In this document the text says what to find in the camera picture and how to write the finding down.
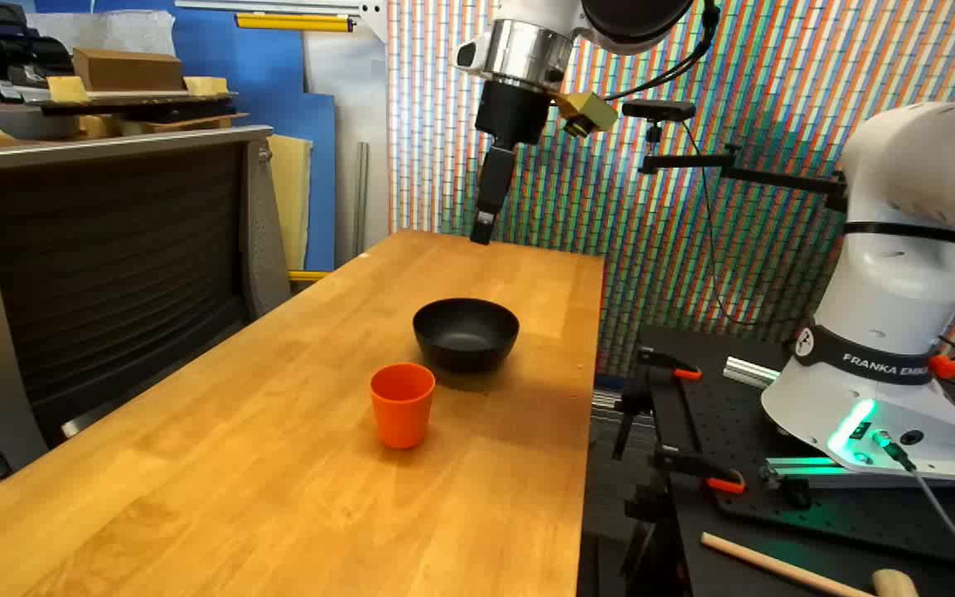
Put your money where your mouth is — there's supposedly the yellow bar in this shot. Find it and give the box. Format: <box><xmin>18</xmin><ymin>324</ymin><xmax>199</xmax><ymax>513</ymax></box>
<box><xmin>233</xmin><ymin>11</ymin><xmax>356</xmax><ymax>37</ymax></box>

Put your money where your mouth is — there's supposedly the yellow foam board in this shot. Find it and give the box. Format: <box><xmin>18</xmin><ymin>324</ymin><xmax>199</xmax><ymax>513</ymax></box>
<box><xmin>266</xmin><ymin>134</ymin><xmax>315</xmax><ymax>276</ymax></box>

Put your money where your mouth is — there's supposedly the blue board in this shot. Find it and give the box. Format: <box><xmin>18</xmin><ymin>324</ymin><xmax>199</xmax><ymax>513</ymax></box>
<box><xmin>172</xmin><ymin>0</ymin><xmax>344</xmax><ymax>276</ymax></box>

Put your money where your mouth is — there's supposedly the yellow foam slab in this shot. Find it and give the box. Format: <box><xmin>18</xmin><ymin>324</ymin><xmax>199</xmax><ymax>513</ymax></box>
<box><xmin>42</xmin><ymin>74</ymin><xmax>233</xmax><ymax>110</ymax></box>

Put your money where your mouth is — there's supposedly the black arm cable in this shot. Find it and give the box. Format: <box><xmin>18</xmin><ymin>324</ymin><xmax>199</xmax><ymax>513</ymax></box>
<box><xmin>606</xmin><ymin>0</ymin><xmax>721</xmax><ymax>105</ymax></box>

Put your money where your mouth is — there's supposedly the black tripod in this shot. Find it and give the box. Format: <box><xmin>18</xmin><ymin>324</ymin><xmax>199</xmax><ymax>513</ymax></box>
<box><xmin>614</xmin><ymin>486</ymin><xmax>694</xmax><ymax>597</ymax></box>

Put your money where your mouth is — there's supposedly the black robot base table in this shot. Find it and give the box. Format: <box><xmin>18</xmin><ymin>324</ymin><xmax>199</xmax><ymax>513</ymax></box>
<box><xmin>632</xmin><ymin>321</ymin><xmax>955</xmax><ymax>597</ymax></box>

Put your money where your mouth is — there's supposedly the black exterior camera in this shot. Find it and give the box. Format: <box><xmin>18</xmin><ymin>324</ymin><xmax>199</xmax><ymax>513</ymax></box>
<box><xmin>621</xmin><ymin>96</ymin><xmax>700</xmax><ymax>126</ymax></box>

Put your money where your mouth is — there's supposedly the brown wooden box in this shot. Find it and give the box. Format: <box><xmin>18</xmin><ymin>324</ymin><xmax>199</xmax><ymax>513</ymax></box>
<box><xmin>68</xmin><ymin>46</ymin><xmax>188</xmax><ymax>94</ymax></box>

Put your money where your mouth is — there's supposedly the orange plastic cup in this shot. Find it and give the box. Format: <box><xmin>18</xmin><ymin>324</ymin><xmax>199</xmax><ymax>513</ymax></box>
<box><xmin>369</xmin><ymin>361</ymin><xmax>437</xmax><ymax>455</ymax></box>

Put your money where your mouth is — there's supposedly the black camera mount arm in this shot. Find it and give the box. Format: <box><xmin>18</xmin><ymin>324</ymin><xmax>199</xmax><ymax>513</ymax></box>
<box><xmin>635</xmin><ymin>115</ymin><xmax>852</xmax><ymax>217</ymax></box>

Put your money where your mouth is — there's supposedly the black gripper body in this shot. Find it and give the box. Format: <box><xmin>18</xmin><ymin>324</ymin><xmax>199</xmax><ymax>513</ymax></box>
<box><xmin>475</xmin><ymin>79</ymin><xmax>553</xmax><ymax>152</ymax></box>

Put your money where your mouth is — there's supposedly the olive yellow wrist camera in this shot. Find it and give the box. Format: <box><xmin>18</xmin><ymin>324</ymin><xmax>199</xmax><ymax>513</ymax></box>
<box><xmin>550</xmin><ymin>91</ymin><xmax>621</xmax><ymax>141</ymax></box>

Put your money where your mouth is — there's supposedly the silver aluminium rail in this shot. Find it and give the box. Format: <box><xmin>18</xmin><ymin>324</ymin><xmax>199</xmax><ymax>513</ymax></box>
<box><xmin>719</xmin><ymin>354</ymin><xmax>786</xmax><ymax>391</ymax></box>

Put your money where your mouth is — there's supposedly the black bag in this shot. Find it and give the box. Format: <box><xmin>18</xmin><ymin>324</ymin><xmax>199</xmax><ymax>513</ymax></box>
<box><xmin>0</xmin><ymin>5</ymin><xmax>79</xmax><ymax>85</ymax></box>

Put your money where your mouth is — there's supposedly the black bowl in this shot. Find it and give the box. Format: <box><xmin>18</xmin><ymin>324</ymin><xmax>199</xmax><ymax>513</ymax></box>
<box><xmin>411</xmin><ymin>295</ymin><xmax>522</xmax><ymax>376</ymax></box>

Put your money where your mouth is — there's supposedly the wooden mallet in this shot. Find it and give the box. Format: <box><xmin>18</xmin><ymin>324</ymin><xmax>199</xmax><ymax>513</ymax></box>
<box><xmin>700</xmin><ymin>528</ymin><xmax>920</xmax><ymax>597</ymax></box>

